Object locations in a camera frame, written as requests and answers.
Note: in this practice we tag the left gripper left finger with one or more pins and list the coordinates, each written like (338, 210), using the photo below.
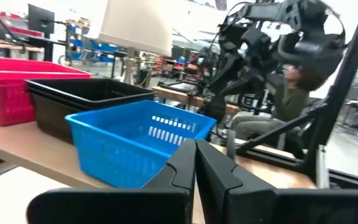
(120, 208)

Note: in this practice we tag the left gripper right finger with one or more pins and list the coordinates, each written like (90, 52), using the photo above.
(259, 208)

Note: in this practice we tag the blue plastic basket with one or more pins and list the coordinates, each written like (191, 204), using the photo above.
(120, 155)

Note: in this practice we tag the black plastic basket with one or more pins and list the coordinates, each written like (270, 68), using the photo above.
(89, 90)
(51, 118)

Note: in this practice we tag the red plastic basket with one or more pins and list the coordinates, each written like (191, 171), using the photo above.
(26, 67)
(5, 102)

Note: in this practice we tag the black monitor on arm mount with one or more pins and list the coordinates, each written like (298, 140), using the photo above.
(40, 18)

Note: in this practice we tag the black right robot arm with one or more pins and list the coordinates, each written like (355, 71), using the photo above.
(315, 46)

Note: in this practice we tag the person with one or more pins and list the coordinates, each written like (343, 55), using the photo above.
(291, 102)

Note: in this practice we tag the white shade silver table lamp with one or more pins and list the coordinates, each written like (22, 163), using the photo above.
(135, 25)

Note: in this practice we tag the wooden box platform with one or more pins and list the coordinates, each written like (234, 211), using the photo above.
(17, 140)

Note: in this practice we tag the rack with blue bins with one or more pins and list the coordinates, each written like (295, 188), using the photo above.
(102, 46)

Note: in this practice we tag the black aluminium table frame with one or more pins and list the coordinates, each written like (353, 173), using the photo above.
(337, 93)

